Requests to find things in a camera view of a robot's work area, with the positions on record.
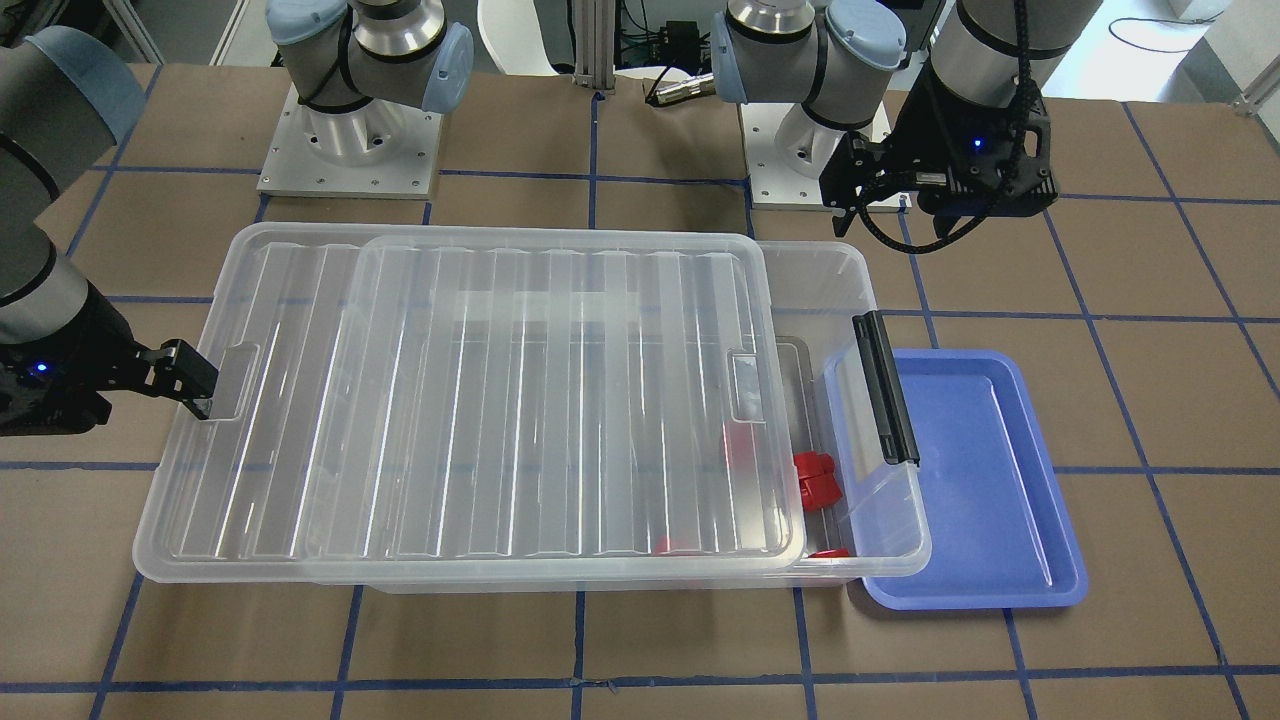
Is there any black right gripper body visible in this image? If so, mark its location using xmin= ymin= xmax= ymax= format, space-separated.
xmin=1 ymin=284 xmax=159 ymax=437

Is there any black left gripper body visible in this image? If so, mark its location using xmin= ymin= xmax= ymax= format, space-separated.
xmin=819 ymin=70 xmax=1059 ymax=218

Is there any clear plastic box lid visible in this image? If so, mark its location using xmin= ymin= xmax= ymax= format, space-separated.
xmin=133 ymin=222 xmax=805 ymax=592

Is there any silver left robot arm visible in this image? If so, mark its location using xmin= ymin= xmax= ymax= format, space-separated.
xmin=709 ymin=1 xmax=1100 ymax=236

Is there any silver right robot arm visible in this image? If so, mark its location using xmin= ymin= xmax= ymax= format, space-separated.
xmin=1 ymin=1 xmax=475 ymax=436

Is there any clear plastic storage box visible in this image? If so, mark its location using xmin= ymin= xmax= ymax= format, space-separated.
xmin=343 ymin=232 xmax=931 ymax=592

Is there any blue plastic tray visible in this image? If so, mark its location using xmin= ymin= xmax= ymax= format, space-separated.
xmin=865 ymin=348 xmax=1089 ymax=611

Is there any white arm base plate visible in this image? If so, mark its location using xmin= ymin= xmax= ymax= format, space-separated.
xmin=257 ymin=88 xmax=447 ymax=201
xmin=739 ymin=102 xmax=842 ymax=211

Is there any black box latch handle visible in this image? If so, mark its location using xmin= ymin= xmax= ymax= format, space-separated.
xmin=852 ymin=310 xmax=922 ymax=466

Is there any aluminium frame post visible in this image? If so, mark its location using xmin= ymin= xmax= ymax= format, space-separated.
xmin=570 ymin=0 xmax=618 ymax=95

